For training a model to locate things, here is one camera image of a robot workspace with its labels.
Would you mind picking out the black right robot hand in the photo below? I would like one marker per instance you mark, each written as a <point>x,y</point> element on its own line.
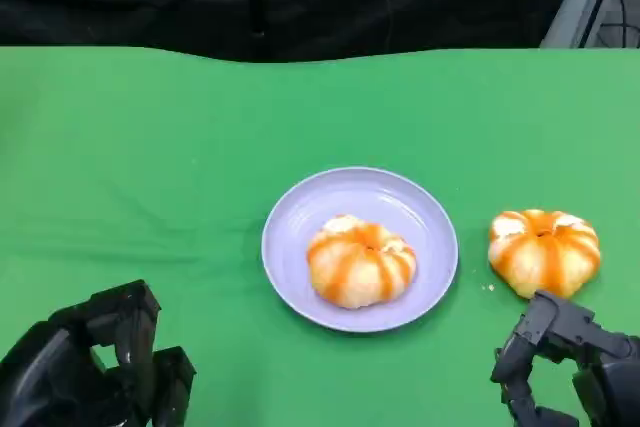
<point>595,347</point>

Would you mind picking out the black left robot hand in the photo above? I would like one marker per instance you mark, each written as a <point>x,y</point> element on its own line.
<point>65,377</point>

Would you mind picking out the orange white toy bread roll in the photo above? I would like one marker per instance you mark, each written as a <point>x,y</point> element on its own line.
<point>542,252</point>
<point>362,264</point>

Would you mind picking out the small bread crumb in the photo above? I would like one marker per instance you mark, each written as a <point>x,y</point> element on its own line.
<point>489,287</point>

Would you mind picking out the green table cloth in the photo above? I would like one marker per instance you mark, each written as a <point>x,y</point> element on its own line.
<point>150,147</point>

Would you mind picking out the lilac plate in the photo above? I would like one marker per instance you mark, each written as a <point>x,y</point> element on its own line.
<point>295,227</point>

